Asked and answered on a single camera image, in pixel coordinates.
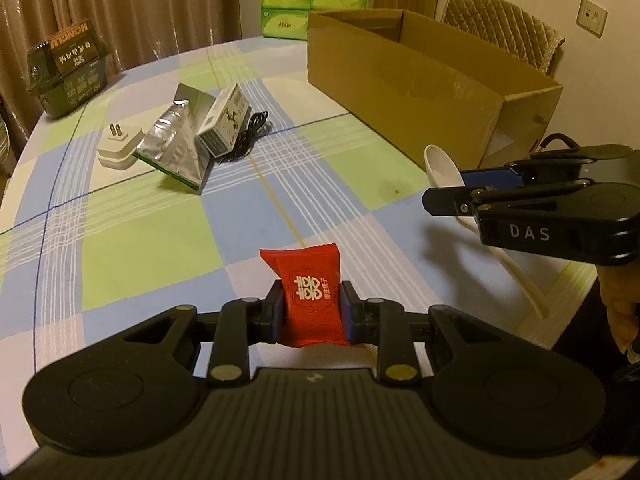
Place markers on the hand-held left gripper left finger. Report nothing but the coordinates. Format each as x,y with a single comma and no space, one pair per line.
275,317

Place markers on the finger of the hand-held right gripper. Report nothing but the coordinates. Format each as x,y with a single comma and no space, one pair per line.
450,202
492,178

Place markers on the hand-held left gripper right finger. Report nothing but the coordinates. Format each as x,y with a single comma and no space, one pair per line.
348,312

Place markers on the white plastic spoon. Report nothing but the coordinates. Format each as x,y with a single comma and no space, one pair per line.
442,167

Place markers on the red candy packet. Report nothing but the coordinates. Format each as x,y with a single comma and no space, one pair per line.
310,285

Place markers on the brown cardboard box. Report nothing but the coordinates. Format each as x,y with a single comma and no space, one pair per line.
400,90

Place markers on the silver foil bag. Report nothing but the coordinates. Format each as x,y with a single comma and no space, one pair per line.
175,150

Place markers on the white box with green print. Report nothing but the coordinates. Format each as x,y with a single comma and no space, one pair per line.
225,120

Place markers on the white power adapter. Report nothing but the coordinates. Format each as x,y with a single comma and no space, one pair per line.
117,152

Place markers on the dark green food container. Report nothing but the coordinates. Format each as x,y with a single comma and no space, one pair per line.
70,75

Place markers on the person's right hand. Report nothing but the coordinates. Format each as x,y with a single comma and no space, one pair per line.
620,300

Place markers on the person's black clothing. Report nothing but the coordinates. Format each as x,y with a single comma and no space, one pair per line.
580,320

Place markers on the quilted beige chair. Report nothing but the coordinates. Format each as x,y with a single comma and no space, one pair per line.
500,25

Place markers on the brown curtain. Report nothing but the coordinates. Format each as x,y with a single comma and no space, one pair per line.
125,0

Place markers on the cream wall socket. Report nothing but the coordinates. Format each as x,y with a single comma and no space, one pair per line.
592,16

